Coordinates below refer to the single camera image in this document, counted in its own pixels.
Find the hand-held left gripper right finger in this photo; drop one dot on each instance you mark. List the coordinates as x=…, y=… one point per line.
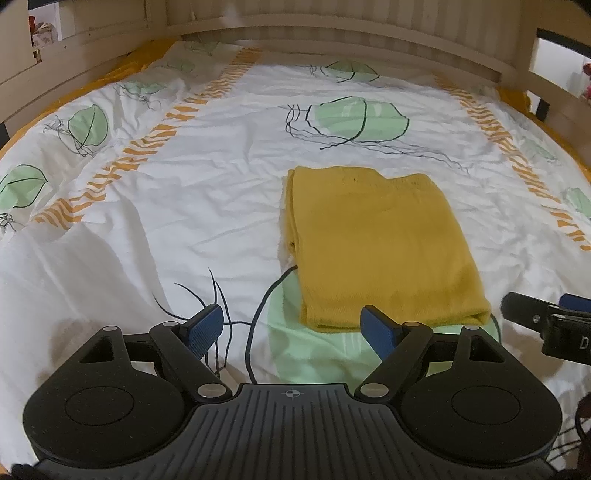
x=378, y=334

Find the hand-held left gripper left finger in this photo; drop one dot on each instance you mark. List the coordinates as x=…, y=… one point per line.
x=205, y=332

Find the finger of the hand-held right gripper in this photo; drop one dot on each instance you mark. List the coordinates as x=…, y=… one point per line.
x=577, y=303
x=526, y=309

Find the yellow knit sweater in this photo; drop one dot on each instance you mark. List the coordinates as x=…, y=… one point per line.
x=378, y=240

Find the white leaf-print duvet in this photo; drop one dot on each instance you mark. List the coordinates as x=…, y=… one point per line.
x=161, y=207

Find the red object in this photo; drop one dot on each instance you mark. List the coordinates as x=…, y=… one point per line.
x=588, y=81

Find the floral box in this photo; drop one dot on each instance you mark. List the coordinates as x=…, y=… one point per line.
x=42, y=36

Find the wooden bed frame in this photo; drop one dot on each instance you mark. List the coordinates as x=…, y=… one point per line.
x=323, y=32

